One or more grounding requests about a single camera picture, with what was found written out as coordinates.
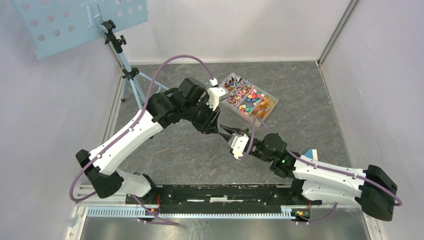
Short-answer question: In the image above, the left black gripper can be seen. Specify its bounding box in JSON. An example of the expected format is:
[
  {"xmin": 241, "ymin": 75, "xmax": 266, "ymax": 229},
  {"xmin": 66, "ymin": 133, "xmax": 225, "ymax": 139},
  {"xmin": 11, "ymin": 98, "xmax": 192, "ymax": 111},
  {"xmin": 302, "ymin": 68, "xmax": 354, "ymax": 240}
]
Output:
[{"xmin": 182, "ymin": 98, "xmax": 223, "ymax": 136}]

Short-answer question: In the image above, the clear compartment candy box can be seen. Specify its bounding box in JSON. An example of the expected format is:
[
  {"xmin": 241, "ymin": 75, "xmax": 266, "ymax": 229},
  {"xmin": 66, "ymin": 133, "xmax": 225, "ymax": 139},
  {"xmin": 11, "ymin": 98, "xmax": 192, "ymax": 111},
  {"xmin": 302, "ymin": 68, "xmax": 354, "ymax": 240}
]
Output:
[{"xmin": 220, "ymin": 72, "xmax": 279, "ymax": 123}]

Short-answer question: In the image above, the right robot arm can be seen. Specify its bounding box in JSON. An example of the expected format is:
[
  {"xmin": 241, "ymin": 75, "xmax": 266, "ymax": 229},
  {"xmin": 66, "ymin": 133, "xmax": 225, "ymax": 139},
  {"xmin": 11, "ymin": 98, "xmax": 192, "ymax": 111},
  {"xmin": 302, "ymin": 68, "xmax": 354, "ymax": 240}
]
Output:
[{"xmin": 220, "ymin": 124, "xmax": 403, "ymax": 222}]

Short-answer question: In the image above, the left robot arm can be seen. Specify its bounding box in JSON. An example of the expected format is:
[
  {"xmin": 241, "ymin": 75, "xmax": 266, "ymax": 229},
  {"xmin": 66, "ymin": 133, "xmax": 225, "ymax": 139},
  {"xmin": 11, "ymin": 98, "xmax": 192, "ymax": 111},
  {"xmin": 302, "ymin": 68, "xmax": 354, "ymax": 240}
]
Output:
[{"xmin": 76, "ymin": 77, "xmax": 226, "ymax": 204}]

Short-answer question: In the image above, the blue white small block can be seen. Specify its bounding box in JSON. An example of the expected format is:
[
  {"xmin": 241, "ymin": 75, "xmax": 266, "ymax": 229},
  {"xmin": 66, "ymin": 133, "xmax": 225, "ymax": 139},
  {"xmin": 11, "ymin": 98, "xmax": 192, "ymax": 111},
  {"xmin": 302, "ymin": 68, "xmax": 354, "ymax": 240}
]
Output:
[{"xmin": 304, "ymin": 149, "xmax": 318, "ymax": 161}]

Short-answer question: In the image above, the light blue music stand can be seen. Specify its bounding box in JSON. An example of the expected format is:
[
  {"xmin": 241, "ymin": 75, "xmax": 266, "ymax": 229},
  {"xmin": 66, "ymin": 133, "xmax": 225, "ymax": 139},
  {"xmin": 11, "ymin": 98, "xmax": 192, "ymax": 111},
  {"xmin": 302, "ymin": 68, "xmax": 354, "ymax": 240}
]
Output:
[{"xmin": 11, "ymin": 0, "xmax": 151, "ymax": 109}]

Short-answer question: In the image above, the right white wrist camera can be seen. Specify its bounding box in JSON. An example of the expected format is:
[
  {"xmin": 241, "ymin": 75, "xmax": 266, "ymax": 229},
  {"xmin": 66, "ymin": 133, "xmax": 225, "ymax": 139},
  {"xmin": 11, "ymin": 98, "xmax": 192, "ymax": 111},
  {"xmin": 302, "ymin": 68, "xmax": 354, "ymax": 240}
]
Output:
[{"xmin": 228, "ymin": 133, "xmax": 249, "ymax": 160}]

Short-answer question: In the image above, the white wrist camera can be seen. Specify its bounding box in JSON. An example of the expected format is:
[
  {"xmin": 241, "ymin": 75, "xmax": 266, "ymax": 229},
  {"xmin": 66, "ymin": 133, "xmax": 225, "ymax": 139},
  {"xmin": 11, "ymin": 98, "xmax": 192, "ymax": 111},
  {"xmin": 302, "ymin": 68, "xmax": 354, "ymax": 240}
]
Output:
[
  {"xmin": 228, "ymin": 133, "xmax": 249, "ymax": 160},
  {"xmin": 206, "ymin": 78, "xmax": 227, "ymax": 111}
]

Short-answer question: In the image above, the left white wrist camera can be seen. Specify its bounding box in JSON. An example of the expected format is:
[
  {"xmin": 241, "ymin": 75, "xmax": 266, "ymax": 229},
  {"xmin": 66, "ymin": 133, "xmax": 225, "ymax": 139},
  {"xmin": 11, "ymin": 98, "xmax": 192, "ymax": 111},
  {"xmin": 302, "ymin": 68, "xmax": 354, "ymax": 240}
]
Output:
[{"xmin": 206, "ymin": 78, "xmax": 227, "ymax": 111}]

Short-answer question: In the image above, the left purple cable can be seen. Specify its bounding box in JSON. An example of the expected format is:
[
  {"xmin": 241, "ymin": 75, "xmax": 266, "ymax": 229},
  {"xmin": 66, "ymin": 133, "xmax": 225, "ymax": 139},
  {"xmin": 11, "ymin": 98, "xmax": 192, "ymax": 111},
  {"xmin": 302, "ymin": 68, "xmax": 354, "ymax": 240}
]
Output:
[{"xmin": 68, "ymin": 54, "xmax": 216, "ymax": 227}]

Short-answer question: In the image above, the purple cable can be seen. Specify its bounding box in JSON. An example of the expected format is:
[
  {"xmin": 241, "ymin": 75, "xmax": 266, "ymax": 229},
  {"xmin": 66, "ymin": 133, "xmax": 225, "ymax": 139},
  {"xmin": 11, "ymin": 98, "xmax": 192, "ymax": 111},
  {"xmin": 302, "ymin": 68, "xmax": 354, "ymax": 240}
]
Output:
[
  {"xmin": 241, "ymin": 115, "xmax": 403, "ymax": 226},
  {"xmin": 68, "ymin": 54, "xmax": 216, "ymax": 227}
]

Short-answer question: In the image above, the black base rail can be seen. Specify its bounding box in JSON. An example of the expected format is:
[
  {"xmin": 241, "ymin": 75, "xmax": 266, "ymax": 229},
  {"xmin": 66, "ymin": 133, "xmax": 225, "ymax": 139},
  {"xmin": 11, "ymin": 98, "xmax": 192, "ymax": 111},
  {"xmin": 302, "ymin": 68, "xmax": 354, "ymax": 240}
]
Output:
[{"xmin": 139, "ymin": 184, "xmax": 323, "ymax": 219}]

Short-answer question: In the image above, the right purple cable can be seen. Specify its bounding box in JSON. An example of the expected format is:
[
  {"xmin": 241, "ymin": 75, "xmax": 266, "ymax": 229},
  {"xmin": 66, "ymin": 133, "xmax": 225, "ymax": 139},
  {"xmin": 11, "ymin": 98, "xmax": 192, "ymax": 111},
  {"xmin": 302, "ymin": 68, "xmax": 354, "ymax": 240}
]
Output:
[{"xmin": 241, "ymin": 115, "xmax": 403, "ymax": 226}]

